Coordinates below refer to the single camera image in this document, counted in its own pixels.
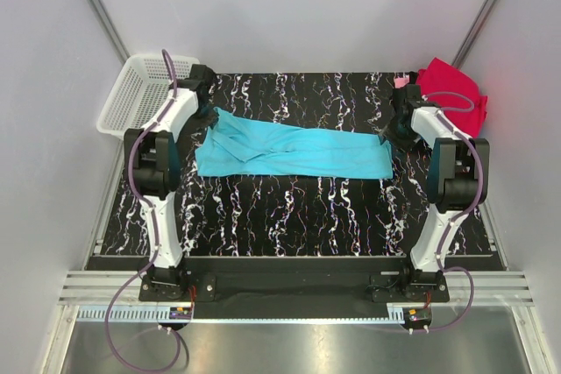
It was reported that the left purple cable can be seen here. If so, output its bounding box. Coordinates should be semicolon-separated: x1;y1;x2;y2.
104;48;188;370

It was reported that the white plastic basket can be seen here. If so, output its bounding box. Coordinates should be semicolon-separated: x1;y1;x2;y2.
96;53;172;139

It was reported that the corner metal post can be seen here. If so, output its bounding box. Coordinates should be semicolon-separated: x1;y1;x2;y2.
451;0;500;68
86;0;130;64

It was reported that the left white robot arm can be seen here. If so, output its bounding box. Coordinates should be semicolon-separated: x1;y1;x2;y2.
124;54;217;300

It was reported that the pink paper tag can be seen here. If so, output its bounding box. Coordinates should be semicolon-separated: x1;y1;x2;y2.
394;75;410;88

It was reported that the right corner metal post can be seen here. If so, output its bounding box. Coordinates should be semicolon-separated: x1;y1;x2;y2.
451;0;500;68

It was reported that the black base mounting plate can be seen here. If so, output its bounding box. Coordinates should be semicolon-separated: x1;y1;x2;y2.
139;257;450;322

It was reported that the left corner metal post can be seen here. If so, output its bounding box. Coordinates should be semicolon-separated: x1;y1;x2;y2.
86;0;130;64

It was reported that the cyan t shirt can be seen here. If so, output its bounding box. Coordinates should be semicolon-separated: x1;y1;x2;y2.
195;108;394;180

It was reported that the folded red t shirt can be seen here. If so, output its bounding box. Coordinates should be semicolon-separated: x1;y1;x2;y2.
416;58;488;138

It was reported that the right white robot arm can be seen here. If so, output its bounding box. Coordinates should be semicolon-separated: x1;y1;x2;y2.
380;83;490;301

